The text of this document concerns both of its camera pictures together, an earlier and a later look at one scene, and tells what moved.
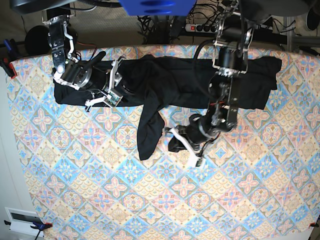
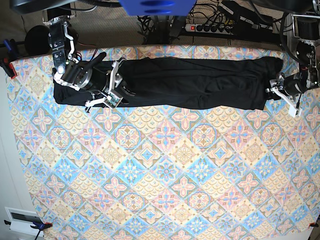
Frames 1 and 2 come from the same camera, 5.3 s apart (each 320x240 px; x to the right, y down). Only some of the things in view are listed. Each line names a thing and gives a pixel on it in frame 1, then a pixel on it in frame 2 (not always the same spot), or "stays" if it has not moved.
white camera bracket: [194, 158] to [294, 111]
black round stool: [36, 41] stays
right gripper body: [199, 130] to [293, 86]
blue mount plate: [158, 7] stays
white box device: [21, 221] stays
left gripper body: [99, 79] stays
